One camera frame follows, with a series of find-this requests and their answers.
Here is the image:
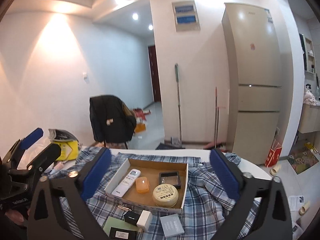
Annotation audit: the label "black box white label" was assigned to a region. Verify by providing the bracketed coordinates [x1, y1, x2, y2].
[109, 227, 138, 240]

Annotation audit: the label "white remote control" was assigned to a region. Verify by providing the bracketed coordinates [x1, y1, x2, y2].
[111, 169, 141, 198]

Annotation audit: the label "small black box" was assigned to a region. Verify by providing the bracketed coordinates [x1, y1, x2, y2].
[123, 211, 140, 226]

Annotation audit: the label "white power adapter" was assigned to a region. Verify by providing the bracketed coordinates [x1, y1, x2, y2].
[136, 210, 152, 232]

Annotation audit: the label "grey blue box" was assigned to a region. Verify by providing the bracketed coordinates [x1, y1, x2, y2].
[160, 214, 184, 238]

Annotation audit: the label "orange plastic box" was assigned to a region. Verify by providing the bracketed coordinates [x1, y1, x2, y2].
[135, 177, 150, 193]

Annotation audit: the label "black square display frame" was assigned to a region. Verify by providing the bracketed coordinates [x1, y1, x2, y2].
[159, 171, 181, 189]

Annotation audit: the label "round cream lidded container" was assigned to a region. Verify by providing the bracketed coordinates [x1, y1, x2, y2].
[152, 184, 179, 208]

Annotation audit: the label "clear plastic bag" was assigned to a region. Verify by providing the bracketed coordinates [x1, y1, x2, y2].
[17, 137, 50, 170]

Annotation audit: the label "yellow box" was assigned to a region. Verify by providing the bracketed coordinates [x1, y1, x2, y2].
[52, 140, 79, 161]

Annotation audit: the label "grey pouch bag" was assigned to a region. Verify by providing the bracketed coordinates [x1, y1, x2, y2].
[48, 129, 78, 142]

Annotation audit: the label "cartoon floor mat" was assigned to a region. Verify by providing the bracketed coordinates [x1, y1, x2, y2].
[288, 146, 318, 174]

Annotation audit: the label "blue plaid shirt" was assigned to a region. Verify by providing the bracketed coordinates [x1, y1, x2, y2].
[48, 147, 260, 239]

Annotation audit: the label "red carton by fridge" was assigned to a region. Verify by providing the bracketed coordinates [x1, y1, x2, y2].
[264, 139, 282, 167]

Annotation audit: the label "silver foil packet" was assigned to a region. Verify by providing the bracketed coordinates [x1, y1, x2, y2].
[118, 205, 132, 212]

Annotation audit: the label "black jacket on chair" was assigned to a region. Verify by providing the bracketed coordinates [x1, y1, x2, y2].
[89, 95, 137, 144]

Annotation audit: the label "bathroom vanity cabinet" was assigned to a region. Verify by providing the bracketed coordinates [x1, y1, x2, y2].
[298, 104, 320, 133]

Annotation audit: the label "orange cardboard box floor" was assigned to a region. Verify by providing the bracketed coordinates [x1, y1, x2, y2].
[135, 123, 146, 133]

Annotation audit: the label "white cardboard tray box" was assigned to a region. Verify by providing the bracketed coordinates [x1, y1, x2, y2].
[105, 158, 188, 214]

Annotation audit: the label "red items on floor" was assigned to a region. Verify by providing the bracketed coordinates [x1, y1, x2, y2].
[133, 108, 151, 120]

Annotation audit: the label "dark red door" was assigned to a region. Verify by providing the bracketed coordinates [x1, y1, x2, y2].
[148, 45, 161, 102]

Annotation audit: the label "beige refrigerator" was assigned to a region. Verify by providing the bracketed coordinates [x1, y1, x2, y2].
[222, 3, 282, 165]

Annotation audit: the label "red handled broom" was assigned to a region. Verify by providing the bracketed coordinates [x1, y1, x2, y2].
[203, 87, 226, 150]

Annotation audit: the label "wall light switch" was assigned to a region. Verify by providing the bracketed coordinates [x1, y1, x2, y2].
[82, 72, 88, 79]

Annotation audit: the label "wall electrical panel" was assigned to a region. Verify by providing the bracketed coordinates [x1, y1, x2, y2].
[172, 0, 200, 32]

